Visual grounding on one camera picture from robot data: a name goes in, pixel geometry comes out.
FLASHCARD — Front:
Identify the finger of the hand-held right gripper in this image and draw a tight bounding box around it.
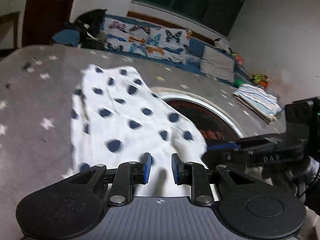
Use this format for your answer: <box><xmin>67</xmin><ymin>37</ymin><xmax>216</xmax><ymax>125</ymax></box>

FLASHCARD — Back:
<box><xmin>202</xmin><ymin>149</ymin><xmax>253</xmax><ymax>167</ymax></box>
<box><xmin>206</xmin><ymin>134</ymin><xmax>285</xmax><ymax>153</ymax></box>

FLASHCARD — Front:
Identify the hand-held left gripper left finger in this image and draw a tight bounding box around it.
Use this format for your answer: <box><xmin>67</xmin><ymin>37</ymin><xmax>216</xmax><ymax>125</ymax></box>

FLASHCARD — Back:
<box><xmin>60</xmin><ymin>152</ymin><xmax>152</xmax><ymax>207</ymax></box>

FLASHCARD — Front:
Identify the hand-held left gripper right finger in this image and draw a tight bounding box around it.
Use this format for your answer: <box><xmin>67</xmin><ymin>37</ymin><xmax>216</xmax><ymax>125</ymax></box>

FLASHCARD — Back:
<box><xmin>171</xmin><ymin>153</ymin><xmax>263</xmax><ymax>207</ymax></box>

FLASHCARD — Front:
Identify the white polka dot garment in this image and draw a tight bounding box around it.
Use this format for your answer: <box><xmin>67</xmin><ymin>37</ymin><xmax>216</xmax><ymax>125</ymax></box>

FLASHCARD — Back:
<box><xmin>69</xmin><ymin>64</ymin><xmax>275</xmax><ymax>198</ymax></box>

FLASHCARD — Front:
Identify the round black induction cooker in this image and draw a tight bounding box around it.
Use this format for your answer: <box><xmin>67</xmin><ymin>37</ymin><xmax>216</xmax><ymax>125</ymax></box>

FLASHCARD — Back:
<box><xmin>152</xmin><ymin>90</ymin><xmax>247</xmax><ymax>140</ymax></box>

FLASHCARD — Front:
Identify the folded striped cloth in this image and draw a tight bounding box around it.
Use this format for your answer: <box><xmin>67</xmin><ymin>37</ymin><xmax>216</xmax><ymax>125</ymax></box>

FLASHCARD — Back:
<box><xmin>232</xmin><ymin>83</ymin><xmax>284</xmax><ymax>125</ymax></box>

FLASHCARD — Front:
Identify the yellow green toy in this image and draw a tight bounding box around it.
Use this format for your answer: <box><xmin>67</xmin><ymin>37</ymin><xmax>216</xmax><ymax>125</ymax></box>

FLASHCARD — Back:
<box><xmin>251</xmin><ymin>74</ymin><xmax>269</xmax><ymax>87</ymax></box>

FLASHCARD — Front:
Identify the grey cushion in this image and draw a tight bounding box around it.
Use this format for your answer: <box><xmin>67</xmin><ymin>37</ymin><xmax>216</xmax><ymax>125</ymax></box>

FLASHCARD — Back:
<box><xmin>200</xmin><ymin>46</ymin><xmax>235</xmax><ymax>83</ymax></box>

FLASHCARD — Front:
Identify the white black plush toy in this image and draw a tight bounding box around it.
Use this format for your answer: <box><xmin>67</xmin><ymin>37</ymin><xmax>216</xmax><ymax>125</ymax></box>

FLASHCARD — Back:
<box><xmin>214</xmin><ymin>37</ymin><xmax>230</xmax><ymax>50</ymax></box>

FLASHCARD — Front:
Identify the blue sofa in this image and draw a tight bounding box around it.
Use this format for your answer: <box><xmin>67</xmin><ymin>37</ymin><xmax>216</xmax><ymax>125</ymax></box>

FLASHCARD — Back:
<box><xmin>52</xmin><ymin>15</ymin><xmax>250</xmax><ymax>85</ymax></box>

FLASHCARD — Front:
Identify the butterfly pattern pillow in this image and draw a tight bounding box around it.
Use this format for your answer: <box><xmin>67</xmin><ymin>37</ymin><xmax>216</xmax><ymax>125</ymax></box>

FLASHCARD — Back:
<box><xmin>102</xmin><ymin>17</ymin><xmax>192</xmax><ymax>64</ymax></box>

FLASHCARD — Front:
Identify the grey star tablecloth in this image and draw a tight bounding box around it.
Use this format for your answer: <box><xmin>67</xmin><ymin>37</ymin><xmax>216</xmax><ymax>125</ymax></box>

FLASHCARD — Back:
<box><xmin>0</xmin><ymin>44</ymin><xmax>320</xmax><ymax>240</ymax></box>

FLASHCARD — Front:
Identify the green framed window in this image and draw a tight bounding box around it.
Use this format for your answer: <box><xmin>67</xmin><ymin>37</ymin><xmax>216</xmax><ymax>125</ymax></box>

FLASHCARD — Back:
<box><xmin>132</xmin><ymin>0</ymin><xmax>250</xmax><ymax>39</ymax></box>

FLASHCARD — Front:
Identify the black bag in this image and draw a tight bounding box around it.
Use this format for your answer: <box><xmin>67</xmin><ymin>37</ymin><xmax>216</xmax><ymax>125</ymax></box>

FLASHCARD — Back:
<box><xmin>64</xmin><ymin>9</ymin><xmax>108</xmax><ymax>50</ymax></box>

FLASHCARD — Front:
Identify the dark wooden door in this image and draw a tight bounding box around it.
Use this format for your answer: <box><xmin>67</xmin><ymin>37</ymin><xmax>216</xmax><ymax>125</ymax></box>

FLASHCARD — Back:
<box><xmin>22</xmin><ymin>0</ymin><xmax>80</xmax><ymax>48</ymax></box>

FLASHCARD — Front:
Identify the dark wooden table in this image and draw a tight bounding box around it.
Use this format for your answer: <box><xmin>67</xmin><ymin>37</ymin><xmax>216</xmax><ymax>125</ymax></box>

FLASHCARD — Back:
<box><xmin>0</xmin><ymin>11</ymin><xmax>20</xmax><ymax>53</ymax></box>

